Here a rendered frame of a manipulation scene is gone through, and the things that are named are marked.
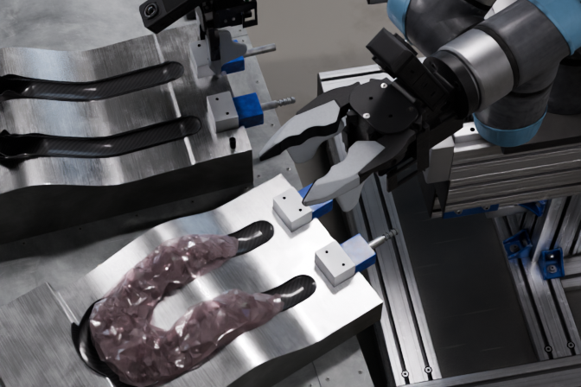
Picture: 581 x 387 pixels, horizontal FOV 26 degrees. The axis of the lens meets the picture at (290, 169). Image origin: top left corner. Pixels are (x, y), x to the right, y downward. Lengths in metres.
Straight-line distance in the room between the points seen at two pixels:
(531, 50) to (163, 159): 0.76
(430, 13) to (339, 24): 1.78
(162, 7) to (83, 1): 0.38
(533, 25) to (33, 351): 0.81
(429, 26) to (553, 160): 0.52
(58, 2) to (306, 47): 1.06
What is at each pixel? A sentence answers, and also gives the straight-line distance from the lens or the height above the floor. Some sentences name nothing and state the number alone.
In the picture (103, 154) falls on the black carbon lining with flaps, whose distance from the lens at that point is 1.89.
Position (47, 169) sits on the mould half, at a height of 0.93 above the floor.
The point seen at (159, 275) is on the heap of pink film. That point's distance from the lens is 1.74.
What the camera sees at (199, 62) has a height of 0.92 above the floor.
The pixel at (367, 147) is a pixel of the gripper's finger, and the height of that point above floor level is 1.46.
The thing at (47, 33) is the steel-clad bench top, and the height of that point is 0.80.
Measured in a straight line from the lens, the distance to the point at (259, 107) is 1.89.
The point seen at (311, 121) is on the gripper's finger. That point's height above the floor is 1.46.
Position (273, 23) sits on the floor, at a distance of 3.17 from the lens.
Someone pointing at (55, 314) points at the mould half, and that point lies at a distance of 1.73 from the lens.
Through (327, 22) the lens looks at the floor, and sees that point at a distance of 3.17.
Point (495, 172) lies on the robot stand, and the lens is 1.84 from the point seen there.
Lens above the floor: 2.43
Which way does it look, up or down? 57 degrees down
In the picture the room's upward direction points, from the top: straight up
